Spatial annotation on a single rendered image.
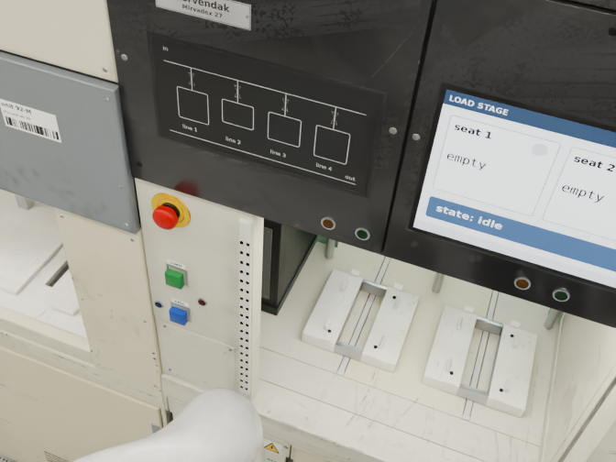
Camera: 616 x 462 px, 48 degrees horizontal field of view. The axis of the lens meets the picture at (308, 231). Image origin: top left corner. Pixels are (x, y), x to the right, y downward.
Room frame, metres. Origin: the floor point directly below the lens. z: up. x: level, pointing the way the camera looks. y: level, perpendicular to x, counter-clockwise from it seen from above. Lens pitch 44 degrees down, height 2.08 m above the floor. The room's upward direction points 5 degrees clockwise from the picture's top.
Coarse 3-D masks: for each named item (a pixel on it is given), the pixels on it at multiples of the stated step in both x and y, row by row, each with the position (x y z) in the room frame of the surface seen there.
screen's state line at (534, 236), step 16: (432, 208) 0.65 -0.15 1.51; (448, 208) 0.65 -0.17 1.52; (464, 208) 0.64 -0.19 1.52; (464, 224) 0.64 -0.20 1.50; (480, 224) 0.63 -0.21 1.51; (496, 224) 0.63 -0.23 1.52; (512, 224) 0.62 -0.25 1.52; (512, 240) 0.62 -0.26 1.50; (528, 240) 0.62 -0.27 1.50; (544, 240) 0.61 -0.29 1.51; (560, 240) 0.61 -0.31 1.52; (576, 240) 0.60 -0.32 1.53; (576, 256) 0.60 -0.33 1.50; (592, 256) 0.59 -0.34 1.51; (608, 256) 0.59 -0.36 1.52
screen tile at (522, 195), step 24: (456, 120) 0.65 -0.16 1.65; (456, 144) 0.65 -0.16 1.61; (480, 144) 0.64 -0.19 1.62; (504, 144) 0.64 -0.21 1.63; (528, 144) 0.63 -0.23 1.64; (552, 144) 0.62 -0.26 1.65; (456, 168) 0.65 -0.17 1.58; (528, 168) 0.63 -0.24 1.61; (456, 192) 0.65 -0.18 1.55; (480, 192) 0.64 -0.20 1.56; (504, 192) 0.63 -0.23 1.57; (528, 192) 0.62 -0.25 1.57
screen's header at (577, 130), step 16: (448, 96) 0.66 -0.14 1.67; (464, 96) 0.65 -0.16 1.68; (480, 112) 0.65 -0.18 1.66; (496, 112) 0.64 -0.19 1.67; (512, 112) 0.64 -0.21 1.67; (528, 112) 0.63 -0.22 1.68; (544, 128) 0.63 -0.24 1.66; (560, 128) 0.62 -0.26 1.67; (576, 128) 0.62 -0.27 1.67; (592, 128) 0.61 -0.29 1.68; (608, 144) 0.61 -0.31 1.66
